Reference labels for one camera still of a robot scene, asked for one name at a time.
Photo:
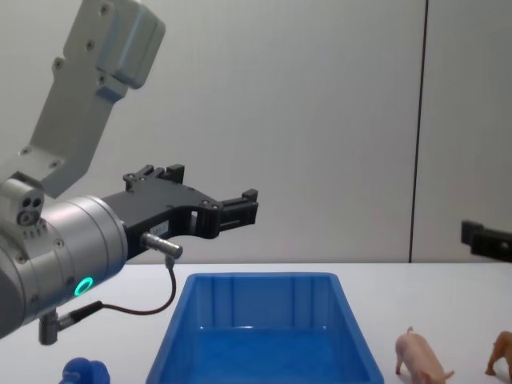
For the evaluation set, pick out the blue plastic toy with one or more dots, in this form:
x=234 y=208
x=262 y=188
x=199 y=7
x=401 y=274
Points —
x=86 y=372

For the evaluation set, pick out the pink toy pig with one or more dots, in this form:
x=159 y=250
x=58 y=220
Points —
x=418 y=354

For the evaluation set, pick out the silver and grey left robot arm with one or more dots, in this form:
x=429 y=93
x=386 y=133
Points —
x=68 y=236

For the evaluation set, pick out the blue plastic bin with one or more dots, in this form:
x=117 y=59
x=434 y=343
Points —
x=264 y=352

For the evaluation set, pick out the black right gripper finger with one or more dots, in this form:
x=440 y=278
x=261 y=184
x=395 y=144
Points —
x=490 y=242

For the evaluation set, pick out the brown toy animal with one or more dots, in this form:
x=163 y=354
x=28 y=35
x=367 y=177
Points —
x=502 y=352

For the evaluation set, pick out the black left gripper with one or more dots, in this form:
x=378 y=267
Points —
x=160 y=204

